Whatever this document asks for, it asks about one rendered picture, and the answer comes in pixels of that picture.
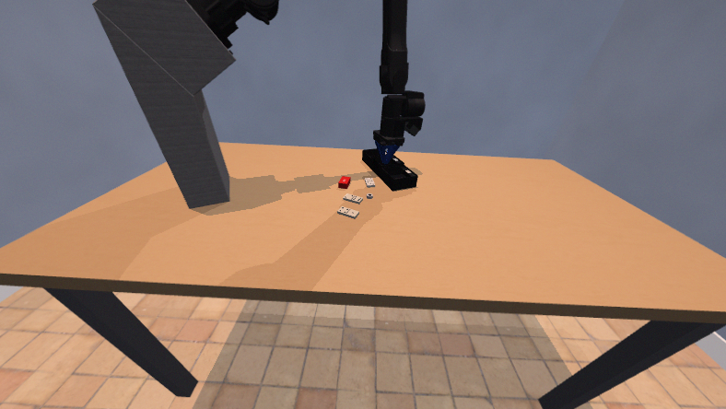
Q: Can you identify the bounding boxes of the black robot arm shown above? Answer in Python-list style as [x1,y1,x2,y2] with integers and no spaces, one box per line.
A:
[186,0,426,137]

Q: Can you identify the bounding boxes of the black three-compartment bin rack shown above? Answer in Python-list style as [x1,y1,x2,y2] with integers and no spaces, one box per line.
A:
[362,148,418,191]

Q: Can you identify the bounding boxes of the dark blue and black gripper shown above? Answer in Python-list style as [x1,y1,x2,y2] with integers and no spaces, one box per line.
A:
[373,116,404,164]

